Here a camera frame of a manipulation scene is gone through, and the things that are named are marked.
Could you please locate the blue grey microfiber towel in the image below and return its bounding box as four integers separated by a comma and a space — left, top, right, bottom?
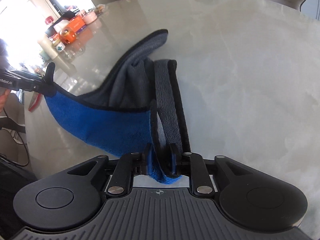
46, 29, 190, 184

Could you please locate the person's left hand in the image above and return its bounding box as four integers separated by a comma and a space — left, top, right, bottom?
0, 89, 11, 112

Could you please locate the white bottle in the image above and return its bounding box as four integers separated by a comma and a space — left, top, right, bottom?
38, 35, 59, 60

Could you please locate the small jar with clover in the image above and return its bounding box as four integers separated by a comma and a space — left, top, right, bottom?
53, 39, 66, 53

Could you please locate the orange round toy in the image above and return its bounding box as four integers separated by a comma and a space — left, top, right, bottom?
60, 27, 76, 44

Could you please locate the orange box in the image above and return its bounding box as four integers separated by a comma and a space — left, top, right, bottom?
67, 16, 86, 34

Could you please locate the pink round container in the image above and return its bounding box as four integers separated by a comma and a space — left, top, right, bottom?
82, 11, 98, 25

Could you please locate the wrapped snacks bag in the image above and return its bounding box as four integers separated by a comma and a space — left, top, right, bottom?
94, 4, 108, 14

